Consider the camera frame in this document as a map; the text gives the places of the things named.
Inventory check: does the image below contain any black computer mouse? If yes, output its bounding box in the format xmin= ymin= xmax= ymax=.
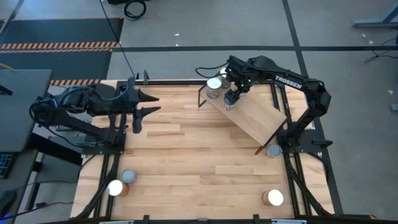
xmin=0 ymin=189 xmax=17 ymax=220

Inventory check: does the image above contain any white carrots label can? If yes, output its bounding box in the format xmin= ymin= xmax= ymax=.
xmin=222 ymin=96 xmax=237 ymax=111

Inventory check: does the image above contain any black box on floor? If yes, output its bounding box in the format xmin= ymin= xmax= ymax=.
xmin=107 ymin=0 xmax=150 ymax=5

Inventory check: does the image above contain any orange-yellow label can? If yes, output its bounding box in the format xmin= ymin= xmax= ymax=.
xmin=107 ymin=179 xmax=130 ymax=198

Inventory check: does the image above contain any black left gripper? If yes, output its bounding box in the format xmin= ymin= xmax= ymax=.
xmin=119 ymin=77 xmax=162 ymax=135

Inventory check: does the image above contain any teal orange-slice label can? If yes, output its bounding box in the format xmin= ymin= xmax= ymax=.
xmin=261 ymin=189 xmax=285 ymax=207

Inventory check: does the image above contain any grey desk leg frame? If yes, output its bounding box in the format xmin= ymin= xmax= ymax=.
xmin=352 ymin=2 xmax=398 ymax=30

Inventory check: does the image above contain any black aluminium table frame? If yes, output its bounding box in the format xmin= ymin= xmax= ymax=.
xmin=70 ymin=79 xmax=343 ymax=224

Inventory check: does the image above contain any long black floor cable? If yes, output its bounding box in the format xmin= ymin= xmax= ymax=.
xmin=98 ymin=0 xmax=136 ymax=78

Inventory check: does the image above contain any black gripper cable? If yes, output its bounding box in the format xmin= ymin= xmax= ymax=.
xmin=195 ymin=63 xmax=231 ymax=80

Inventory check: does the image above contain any black hazard-striped floor mat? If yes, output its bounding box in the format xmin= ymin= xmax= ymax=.
xmin=0 ymin=17 xmax=124 ymax=50
xmin=0 ymin=48 xmax=113 ymax=87

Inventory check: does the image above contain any black coiled cable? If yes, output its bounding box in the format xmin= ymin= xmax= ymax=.
xmin=123 ymin=0 xmax=147 ymax=22

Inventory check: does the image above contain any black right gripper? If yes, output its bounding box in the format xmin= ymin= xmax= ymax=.
xmin=223 ymin=55 xmax=254 ymax=105

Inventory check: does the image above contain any wooden shelf with black legs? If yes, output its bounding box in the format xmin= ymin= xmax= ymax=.
xmin=197 ymin=73 xmax=289 ymax=156

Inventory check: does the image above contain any thin black floor cable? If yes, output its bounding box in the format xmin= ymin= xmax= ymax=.
xmin=364 ymin=34 xmax=398 ymax=64

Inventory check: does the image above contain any black table clamp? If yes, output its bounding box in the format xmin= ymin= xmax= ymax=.
xmin=134 ymin=69 xmax=150 ymax=85

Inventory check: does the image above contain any cream peaches label can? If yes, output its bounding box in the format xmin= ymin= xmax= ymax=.
xmin=206 ymin=77 xmax=223 ymax=100

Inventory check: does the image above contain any small grey-lid can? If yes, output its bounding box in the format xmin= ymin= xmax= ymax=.
xmin=266 ymin=143 xmax=283 ymax=159
xmin=120 ymin=169 xmax=138 ymax=185

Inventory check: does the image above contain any black keyboard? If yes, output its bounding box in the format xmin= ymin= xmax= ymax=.
xmin=0 ymin=152 xmax=14 ymax=180

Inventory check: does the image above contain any grey desk top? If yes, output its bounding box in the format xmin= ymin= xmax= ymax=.
xmin=0 ymin=68 xmax=53 ymax=153

